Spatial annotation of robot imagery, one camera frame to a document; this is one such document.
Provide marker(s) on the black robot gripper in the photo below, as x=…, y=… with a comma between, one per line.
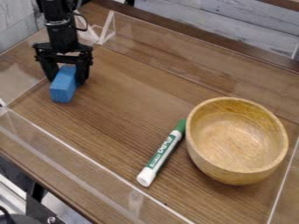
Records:
x=63, y=49

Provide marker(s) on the blue rectangular block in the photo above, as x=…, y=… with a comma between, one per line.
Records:
x=63, y=85

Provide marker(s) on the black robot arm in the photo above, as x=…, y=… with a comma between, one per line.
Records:
x=58, y=10

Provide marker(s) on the brown wooden bowl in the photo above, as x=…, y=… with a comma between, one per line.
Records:
x=237, y=140

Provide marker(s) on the clear acrylic tray walls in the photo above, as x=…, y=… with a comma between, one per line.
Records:
x=84, y=148

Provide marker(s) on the green and white marker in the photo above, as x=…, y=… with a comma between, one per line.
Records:
x=154, y=165

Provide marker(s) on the black table leg bracket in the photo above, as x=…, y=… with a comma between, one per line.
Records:
x=36, y=209

